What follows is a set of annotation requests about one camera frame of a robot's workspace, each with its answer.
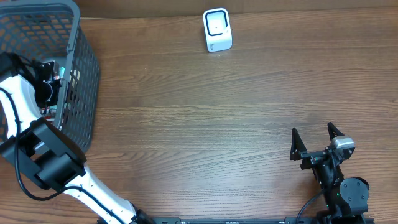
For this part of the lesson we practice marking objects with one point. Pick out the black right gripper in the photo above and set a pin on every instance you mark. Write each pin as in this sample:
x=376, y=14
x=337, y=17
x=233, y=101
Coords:
x=298, y=147

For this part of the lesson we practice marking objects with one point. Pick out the teal snack packet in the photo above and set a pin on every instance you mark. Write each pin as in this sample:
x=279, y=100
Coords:
x=61, y=72

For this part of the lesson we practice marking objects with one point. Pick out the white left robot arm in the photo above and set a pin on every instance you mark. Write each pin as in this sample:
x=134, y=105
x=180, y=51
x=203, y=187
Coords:
x=47, y=162

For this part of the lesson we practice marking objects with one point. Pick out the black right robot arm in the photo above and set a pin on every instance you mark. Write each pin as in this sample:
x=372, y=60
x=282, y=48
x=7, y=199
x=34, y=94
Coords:
x=346, y=198

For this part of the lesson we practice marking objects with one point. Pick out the grey plastic mesh basket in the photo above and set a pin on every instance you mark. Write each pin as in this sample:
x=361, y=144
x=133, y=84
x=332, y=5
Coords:
x=50, y=30

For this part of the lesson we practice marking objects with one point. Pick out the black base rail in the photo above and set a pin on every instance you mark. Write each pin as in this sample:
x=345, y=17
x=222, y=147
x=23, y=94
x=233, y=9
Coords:
x=286, y=220

